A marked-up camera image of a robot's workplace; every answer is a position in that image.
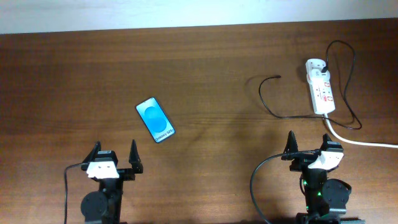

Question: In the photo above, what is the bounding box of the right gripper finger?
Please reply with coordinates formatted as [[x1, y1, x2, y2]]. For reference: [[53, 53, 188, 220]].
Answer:
[[284, 131, 299, 154], [320, 134, 333, 151]]

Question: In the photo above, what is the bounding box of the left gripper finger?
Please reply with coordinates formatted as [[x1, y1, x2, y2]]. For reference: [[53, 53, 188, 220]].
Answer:
[[83, 141, 101, 163], [128, 139, 142, 167]]

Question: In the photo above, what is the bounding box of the white power strip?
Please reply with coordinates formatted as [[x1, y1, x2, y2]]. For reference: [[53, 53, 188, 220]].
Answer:
[[305, 58, 335, 115]]

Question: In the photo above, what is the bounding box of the blue screen Galaxy smartphone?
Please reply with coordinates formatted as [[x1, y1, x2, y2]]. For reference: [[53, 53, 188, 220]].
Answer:
[[136, 97, 175, 143]]

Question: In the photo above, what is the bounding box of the black USB charging cable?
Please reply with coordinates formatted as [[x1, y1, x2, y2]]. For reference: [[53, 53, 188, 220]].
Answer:
[[258, 40, 363, 131]]

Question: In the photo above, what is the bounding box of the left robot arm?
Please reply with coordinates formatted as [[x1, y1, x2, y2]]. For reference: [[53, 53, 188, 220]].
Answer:
[[80, 141, 144, 224]]

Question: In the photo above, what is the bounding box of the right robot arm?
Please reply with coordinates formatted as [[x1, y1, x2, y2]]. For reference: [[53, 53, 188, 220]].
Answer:
[[282, 131, 366, 224]]

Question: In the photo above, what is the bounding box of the white USB charger adapter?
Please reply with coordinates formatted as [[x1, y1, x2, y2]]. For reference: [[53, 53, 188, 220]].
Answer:
[[307, 68, 330, 85]]

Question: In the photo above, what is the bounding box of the white power strip cord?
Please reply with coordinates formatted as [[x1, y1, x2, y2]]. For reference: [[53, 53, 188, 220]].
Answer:
[[323, 113, 398, 149]]

